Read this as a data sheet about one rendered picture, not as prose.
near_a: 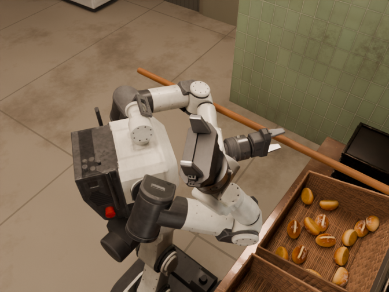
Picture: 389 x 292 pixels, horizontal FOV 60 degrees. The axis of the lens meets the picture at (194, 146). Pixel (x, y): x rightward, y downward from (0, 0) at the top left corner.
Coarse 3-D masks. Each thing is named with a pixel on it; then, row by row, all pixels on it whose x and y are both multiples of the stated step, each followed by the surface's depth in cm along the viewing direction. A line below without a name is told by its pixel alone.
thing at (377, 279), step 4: (388, 248) 80; (388, 252) 78; (388, 256) 77; (384, 260) 77; (384, 264) 76; (380, 268) 76; (384, 268) 75; (380, 272) 75; (376, 276) 75; (380, 276) 74; (376, 280) 74; (376, 284) 73; (372, 288) 73; (376, 288) 72
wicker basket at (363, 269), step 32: (320, 192) 184; (352, 192) 169; (352, 224) 174; (384, 224) 160; (288, 256) 162; (320, 256) 163; (352, 256) 163; (384, 256) 139; (320, 288) 139; (352, 288) 144
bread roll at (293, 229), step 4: (292, 220) 172; (288, 224) 171; (292, 224) 168; (296, 224) 168; (288, 228) 169; (292, 228) 167; (296, 228) 166; (288, 232) 168; (292, 232) 166; (296, 232) 166; (292, 236) 166; (296, 236) 166
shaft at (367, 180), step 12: (144, 72) 161; (168, 84) 154; (216, 108) 143; (240, 120) 139; (288, 144) 130; (300, 144) 128; (312, 156) 126; (324, 156) 124; (336, 168) 122; (348, 168) 120; (360, 180) 119; (372, 180) 117; (384, 192) 115
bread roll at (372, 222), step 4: (372, 216) 167; (368, 220) 165; (372, 220) 164; (376, 220) 164; (368, 224) 164; (372, 224) 163; (376, 224) 162; (368, 228) 164; (372, 228) 162; (376, 228) 162
